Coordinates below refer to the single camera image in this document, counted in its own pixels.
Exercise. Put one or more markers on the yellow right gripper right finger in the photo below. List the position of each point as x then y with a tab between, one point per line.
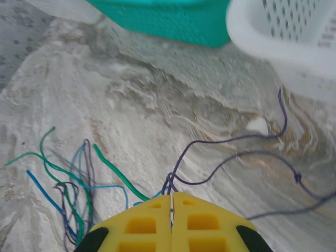
181	236

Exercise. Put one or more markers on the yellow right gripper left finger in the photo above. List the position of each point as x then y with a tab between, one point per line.
162	236

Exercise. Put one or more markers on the white perforated plastic basket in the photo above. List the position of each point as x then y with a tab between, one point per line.
262	47

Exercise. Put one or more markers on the teal perforated plastic basket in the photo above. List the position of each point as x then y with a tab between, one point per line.
170	21

